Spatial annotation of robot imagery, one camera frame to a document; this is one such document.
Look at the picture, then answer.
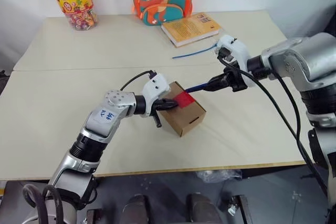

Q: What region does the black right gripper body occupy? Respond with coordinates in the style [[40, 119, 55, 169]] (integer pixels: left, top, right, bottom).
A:
[[223, 68, 249, 93]]

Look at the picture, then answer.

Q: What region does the brown cardboard box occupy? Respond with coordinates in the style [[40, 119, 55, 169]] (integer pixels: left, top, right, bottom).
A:
[[157, 81, 207, 138]]

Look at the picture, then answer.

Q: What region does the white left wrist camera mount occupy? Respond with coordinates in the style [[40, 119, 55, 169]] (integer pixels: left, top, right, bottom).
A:
[[141, 73, 172, 119]]

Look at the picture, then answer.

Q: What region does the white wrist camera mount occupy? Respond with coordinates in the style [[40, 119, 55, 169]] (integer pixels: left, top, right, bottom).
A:
[[141, 73, 172, 119], [215, 35, 257, 89]]

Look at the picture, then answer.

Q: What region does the clear plastic bag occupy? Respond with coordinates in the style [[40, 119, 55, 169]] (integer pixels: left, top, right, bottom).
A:
[[196, 169, 243, 184]]

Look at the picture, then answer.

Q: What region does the black table crossbar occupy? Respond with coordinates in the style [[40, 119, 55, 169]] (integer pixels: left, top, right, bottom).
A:
[[240, 165, 311, 180]]

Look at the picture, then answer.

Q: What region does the candy jar with yellow lid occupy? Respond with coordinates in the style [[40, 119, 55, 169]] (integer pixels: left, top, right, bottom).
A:
[[46, 0, 99, 32]]

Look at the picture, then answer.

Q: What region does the red tape patch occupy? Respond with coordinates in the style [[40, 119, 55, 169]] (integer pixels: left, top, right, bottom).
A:
[[174, 91, 196, 110]]

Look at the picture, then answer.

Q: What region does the dark table leg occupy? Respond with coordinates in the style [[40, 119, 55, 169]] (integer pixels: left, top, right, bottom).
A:
[[227, 194, 253, 224], [86, 208, 103, 224]]

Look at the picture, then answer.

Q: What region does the dark rounded shape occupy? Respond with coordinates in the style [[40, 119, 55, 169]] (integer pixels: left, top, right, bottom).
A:
[[122, 194, 153, 224], [186, 193, 219, 224]]

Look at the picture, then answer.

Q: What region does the white handwritten sticker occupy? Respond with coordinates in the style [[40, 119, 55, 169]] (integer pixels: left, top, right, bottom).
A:
[[98, 108, 117, 125]]

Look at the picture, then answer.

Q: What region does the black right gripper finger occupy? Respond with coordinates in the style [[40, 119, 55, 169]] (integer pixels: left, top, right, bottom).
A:
[[207, 81, 233, 92], [205, 74, 227, 87]]

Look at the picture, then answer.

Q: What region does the blue cable with white plug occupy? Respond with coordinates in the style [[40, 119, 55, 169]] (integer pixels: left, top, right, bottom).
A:
[[172, 42, 219, 60]]

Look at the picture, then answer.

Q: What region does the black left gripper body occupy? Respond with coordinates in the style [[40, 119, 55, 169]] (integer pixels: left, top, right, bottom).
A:
[[150, 98, 166, 115]]

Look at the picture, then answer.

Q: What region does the yellow book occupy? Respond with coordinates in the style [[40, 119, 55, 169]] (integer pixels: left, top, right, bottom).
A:
[[160, 12, 222, 48]]

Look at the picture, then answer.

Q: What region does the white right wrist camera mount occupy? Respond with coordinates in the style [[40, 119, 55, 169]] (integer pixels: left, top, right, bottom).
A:
[[215, 35, 257, 89]]

